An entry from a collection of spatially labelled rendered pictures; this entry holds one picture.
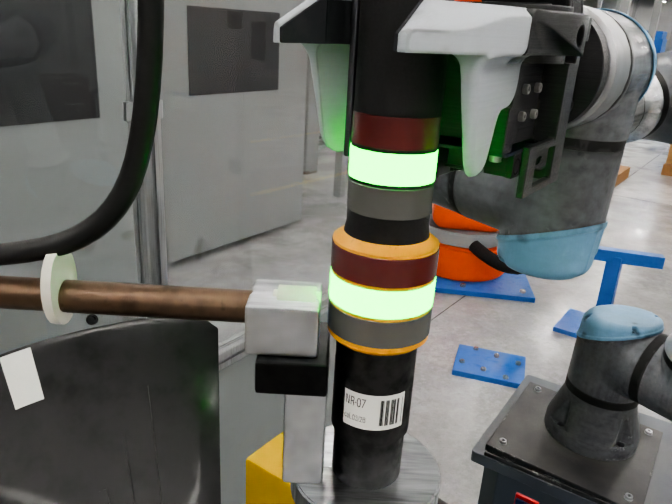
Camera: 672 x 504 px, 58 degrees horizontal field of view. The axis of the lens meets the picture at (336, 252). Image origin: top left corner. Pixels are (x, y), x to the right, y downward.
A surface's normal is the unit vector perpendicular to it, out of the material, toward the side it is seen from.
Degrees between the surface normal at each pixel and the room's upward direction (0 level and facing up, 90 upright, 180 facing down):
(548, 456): 2
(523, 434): 2
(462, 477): 0
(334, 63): 94
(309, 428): 90
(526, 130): 90
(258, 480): 90
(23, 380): 53
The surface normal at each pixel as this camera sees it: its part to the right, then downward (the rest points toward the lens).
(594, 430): -0.34, 0.02
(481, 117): 0.88, 0.21
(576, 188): -0.07, 0.36
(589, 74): -0.58, 0.25
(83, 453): 0.17, -0.28
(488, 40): 0.66, 0.29
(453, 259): -0.36, 0.30
